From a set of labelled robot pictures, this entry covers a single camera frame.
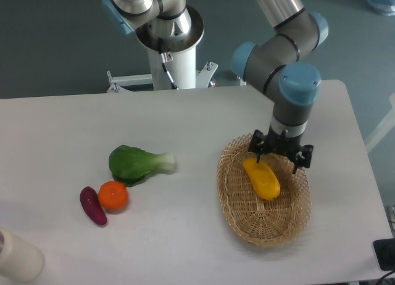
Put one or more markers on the green bok choy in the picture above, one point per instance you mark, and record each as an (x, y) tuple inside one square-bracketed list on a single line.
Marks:
[(132, 165)]

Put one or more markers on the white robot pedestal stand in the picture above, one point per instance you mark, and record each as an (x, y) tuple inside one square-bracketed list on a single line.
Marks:
[(171, 48)]

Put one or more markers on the white frame at right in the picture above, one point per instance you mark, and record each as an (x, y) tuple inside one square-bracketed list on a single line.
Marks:
[(382, 128)]

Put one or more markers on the black device at table edge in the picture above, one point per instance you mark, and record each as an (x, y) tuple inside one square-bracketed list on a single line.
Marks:
[(384, 250)]

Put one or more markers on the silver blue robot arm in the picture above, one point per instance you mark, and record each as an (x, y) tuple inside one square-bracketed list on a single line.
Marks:
[(274, 68)]

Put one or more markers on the purple sweet potato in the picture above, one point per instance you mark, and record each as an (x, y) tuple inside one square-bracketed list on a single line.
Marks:
[(90, 204)]

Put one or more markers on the orange tangerine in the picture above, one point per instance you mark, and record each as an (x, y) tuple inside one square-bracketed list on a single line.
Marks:
[(113, 196)]

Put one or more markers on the woven bamboo basket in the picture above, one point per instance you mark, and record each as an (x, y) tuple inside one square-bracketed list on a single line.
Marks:
[(265, 223)]

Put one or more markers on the yellow mango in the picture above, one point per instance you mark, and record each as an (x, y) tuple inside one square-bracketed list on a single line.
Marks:
[(263, 180)]

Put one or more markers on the cream cylindrical bottle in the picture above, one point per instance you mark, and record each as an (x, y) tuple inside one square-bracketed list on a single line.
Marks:
[(20, 260)]

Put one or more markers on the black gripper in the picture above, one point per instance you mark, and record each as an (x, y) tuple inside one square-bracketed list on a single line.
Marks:
[(281, 144)]

